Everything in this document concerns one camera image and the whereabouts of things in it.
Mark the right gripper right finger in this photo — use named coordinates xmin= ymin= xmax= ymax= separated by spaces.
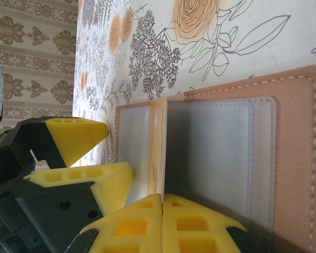
xmin=162 ymin=193 xmax=256 ymax=253

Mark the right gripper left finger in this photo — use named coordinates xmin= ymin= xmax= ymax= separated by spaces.
xmin=65 ymin=193 xmax=164 ymax=253

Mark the tan wooden patterned card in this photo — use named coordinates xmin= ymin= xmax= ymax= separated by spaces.
xmin=146 ymin=96 xmax=169 ymax=205

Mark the pink leather card holder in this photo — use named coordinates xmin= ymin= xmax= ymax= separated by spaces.
xmin=114 ymin=64 xmax=316 ymax=253

